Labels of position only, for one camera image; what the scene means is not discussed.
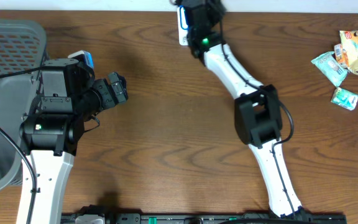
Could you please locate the white teal tissue pack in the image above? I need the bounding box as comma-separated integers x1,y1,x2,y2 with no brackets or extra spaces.
331,87,358,111

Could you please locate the white barcode scanner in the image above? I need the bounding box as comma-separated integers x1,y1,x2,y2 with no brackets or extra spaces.
177,6,188,46

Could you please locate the grey plastic shopping basket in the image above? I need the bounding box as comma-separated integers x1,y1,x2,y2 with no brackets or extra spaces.
0,19,48,190

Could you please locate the orange tissue packet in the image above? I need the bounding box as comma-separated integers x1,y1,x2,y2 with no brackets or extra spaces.
334,44,349,68

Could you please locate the teal snack packet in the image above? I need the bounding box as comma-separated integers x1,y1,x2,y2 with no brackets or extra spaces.
311,51,348,87

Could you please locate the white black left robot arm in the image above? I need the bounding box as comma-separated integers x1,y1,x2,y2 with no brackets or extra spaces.
16,58,128,223

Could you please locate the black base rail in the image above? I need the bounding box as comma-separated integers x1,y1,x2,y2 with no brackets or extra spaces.
60,205,347,224

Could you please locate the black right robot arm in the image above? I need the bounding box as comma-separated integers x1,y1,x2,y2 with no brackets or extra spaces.
174,0,302,219

